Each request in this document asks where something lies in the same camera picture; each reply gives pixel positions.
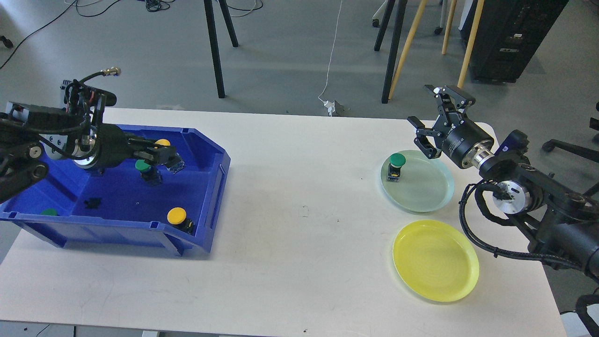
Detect yellow button front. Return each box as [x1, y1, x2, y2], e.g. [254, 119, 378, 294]
[167, 207, 194, 234]

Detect white cable on floor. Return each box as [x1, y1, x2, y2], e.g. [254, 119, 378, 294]
[317, 0, 342, 104]

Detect black computer tower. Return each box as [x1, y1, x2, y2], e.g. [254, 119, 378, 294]
[469, 0, 568, 83]

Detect white power plug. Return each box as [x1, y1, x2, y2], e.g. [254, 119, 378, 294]
[323, 100, 345, 117]

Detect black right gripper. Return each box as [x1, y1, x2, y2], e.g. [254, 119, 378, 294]
[407, 85, 494, 169]

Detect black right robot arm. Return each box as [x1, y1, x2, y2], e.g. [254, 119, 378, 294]
[408, 85, 599, 282]

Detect small black part in bin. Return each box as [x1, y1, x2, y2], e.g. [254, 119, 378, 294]
[84, 197, 102, 209]

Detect light green plate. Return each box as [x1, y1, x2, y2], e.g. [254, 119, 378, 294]
[380, 150, 455, 212]

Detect black office chair base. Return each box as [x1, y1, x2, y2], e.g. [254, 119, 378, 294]
[541, 101, 599, 197]

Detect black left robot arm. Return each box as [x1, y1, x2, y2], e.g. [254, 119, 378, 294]
[0, 67, 185, 201]

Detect yellow button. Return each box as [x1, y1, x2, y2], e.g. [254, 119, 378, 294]
[154, 139, 185, 174]
[167, 207, 194, 234]

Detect black stool legs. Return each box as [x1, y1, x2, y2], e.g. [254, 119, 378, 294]
[203, 0, 239, 99]

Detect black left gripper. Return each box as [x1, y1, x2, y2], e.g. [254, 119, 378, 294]
[73, 124, 178, 170]

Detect yellow plate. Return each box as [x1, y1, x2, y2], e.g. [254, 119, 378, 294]
[392, 220, 480, 303]

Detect green button bin corner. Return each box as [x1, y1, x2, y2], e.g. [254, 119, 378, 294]
[40, 208, 58, 216]

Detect green button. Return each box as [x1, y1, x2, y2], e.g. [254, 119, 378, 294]
[387, 152, 406, 182]
[135, 159, 162, 186]

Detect wooden easel legs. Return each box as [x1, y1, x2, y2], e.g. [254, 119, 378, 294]
[387, 0, 483, 100]

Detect blue plastic storage bin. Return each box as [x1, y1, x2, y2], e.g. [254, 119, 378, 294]
[1, 125, 230, 256]

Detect black easel legs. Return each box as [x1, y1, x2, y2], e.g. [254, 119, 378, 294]
[372, 0, 407, 104]

